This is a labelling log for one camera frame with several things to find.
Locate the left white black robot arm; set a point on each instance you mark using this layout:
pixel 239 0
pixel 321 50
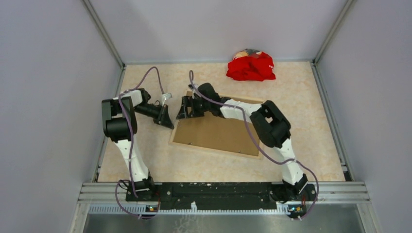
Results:
pixel 120 125

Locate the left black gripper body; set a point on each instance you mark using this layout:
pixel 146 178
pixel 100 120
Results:
pixel 148 109

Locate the aluminium rail front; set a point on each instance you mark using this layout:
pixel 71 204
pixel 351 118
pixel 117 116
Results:
pixel 108 198

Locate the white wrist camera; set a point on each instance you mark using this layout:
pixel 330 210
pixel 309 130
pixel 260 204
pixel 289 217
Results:
pixel 165 97
pixel 193 88

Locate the wooden picture frame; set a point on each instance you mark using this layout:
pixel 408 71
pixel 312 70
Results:
pixel 219 149

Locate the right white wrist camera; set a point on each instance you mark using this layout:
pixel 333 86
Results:
pixel 193 88

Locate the brown cardboard backing board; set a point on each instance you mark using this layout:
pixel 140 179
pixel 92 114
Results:
pixel 219 135

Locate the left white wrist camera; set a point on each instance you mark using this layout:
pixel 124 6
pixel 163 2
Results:
pixel 165 97

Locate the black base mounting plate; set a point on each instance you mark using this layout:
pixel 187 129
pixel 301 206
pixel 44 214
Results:
pixel 225 196

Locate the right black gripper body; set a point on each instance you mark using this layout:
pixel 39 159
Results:
pixel 198 106

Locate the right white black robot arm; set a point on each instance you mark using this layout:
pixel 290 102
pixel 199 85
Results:
pixel 272 128

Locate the red cloth bundle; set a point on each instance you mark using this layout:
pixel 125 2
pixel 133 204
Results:
pixel 251 65

